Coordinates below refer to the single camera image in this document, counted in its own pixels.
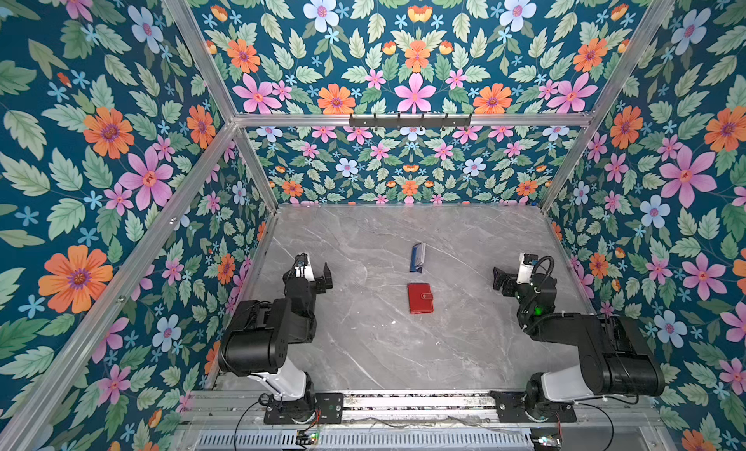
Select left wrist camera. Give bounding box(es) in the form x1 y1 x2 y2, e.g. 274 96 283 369
291 253 316 281

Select aluminium front rail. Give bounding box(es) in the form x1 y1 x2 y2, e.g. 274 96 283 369
177 390 664 433

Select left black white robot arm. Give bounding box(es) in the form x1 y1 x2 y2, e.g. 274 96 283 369
217 254 333 423

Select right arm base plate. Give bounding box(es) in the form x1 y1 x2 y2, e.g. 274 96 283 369
489 391 577 423

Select white perforated cable tray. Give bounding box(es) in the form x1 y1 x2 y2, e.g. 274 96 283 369
195 429 534 450

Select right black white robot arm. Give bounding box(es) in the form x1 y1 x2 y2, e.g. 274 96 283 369
493 268 666 422

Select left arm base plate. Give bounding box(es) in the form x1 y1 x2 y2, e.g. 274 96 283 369
263 393 345 426

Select black hook rail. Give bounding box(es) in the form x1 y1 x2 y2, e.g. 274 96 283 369
349 113 472 130

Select red card holder wallet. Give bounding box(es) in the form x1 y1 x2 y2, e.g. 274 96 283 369
407 283 434 315

